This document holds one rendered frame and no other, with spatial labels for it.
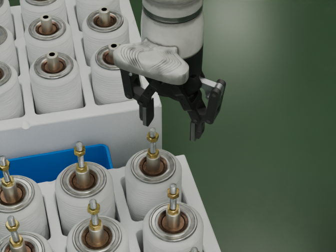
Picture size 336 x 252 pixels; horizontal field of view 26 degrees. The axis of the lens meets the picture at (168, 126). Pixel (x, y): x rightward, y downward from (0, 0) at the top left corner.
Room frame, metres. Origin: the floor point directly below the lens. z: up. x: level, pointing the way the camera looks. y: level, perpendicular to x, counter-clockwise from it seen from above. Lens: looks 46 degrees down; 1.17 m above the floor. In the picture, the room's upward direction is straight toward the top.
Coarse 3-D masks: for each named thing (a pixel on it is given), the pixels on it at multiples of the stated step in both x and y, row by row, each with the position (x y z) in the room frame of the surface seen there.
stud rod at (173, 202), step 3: (171, 183) 0.69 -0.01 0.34; (174, 183) 0.69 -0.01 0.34; (171, 186) 0.68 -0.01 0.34; (174, 186) 0.68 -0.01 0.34; (171, 189) 0.68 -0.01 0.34; (174, 189) 0.68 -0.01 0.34; (171, 192) 0.68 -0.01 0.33; (174, 192) 0.68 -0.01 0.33; (171, 201) 0.68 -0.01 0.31; (174, 201) 0.68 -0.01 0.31; (171, 204) 0.68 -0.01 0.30; (174, 204) 0.68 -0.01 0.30; (171, 207) 0.68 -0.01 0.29; (174, 207) 0.68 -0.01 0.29
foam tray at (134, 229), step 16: (112, 176) 0.84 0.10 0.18; (192, 176) 0.84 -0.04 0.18; (48, 192) 0.80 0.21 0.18; (192, 192) 0.80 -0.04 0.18; (48, 208) 0.77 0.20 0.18; (48, 224) 0.80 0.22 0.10; (128, 224) 0.73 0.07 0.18; (208, 224) 0.73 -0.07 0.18; (48, 240) 0.70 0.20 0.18; (64, 240) 0.70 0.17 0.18; (208, 240) 0.70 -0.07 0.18
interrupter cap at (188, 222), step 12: (180, 204) 0.72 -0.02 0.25; (156, 216) 0.69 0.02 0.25; (180, 216) 0.70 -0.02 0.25; (192, 216) 0.70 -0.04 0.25; (156, 228) 0.67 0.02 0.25; (168, 228) 0.67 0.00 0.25; (180, 228) 0.67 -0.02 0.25; (192, 228) 0.67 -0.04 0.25; (168, 240) 0.65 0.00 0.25; (180, 240) 0.65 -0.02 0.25
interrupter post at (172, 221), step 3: (168, 213) 0.68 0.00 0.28; (177, 213) 0.68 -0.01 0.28; (168, 216) 0.68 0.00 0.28; (171, 216) 0.68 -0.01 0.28; (174, 216) 0.68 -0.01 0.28; (177, 216) 0.68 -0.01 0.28; (168, 219) 0.68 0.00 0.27; (171, 219) 0.68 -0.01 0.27; (174, 219) 0.68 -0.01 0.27; (177, 219) 0.68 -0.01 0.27; (168, 222) 0.68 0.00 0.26; (171, 222) 0.68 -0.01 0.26; (174, 222) 0.68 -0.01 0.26; (177, 222) 0.68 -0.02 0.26; (168, 225) 0.68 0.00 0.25; (171, 225) 0.68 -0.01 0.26; (174, 225) 0.68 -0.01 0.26; (177, 225) 0.68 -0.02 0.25
